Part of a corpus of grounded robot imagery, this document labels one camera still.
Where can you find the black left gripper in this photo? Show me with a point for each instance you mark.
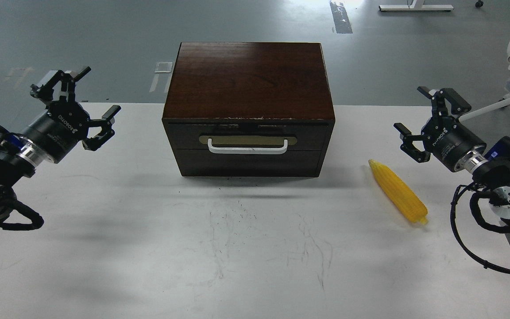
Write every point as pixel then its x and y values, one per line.
pixel 64 122

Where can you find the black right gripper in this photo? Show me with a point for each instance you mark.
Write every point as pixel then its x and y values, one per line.
pixel 446 138

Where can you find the yellow corn cob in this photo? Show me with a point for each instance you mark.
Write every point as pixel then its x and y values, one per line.
pixel 404 199

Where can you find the dark wooden drawer front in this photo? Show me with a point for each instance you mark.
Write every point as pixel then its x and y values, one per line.
pixel 196 136

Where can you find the white drawer handle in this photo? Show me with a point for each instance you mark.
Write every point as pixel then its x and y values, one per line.
pixel 247 150

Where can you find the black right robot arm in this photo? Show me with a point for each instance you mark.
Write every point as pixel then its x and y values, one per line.
pixel 490 200

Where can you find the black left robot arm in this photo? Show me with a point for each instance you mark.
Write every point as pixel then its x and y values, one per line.
pixel 19 158

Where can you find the dark wooden drawer cabinet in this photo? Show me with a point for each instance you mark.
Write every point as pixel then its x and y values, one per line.
pixel 253 84

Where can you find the white table base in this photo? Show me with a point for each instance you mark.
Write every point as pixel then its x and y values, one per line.
pixel 416 6

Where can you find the black tape strip on floor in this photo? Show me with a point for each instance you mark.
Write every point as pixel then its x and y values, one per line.
pixel 342 24

